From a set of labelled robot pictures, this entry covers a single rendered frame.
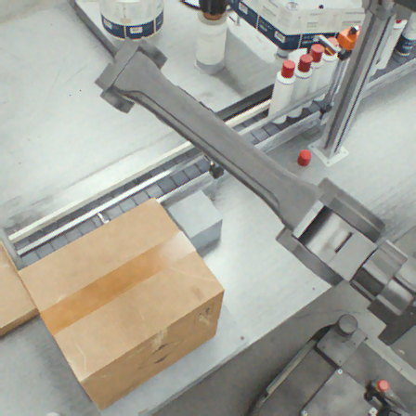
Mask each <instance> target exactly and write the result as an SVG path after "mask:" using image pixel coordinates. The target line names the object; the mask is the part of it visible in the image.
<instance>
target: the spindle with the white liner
mask: <svg viewBox="0 0 416 416"><path fill-rule="evenodd" d="M228 2H229V0H199V5H200V11H199V12H198V14H197V34H196V53H195V61H194V65H195V68H196V69H197V70H199V71H200V72H204V73H207V74H212V73H217V72H220V71H221V70H223V69H224V62H223V59H224V50H225V41H226V31H227V22H228V13H227V12H226V11H227V7H228Z"/></svg>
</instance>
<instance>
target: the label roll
mask: <svg viewBox="0 0 416 416"><path fill-rule="evenodd" d="M98 1H99V6H100V11H99V12H100V18H101V23H102V27H103V29H104V31H106V32H107V33H108V34H109V35H110V36H111V37H113V38H115V39H118V40H124V39H125V38H126V37H128V38H131V39H132V40H133V41H139V39H140V38H141V37H145V38H146V39H147V38H149V37H151V36H153V35H155V34H156V33H157V32H158V31H159V30H160V29H161V27H162V26H163V0H98Z"/></svg>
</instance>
